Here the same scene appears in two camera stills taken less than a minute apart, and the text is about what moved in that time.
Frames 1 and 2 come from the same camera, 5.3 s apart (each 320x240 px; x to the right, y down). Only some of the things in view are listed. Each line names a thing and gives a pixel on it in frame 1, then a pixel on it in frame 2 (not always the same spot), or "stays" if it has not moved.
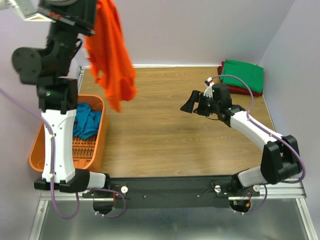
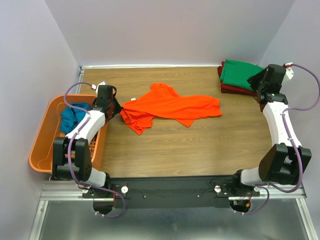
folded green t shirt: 252,74 stays
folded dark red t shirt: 235,90 stays
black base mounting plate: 172,192 stays
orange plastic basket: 88,152 stays
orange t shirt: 109,55 to 163,102
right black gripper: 202,103 to 258,81
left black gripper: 72,22 to 114,106
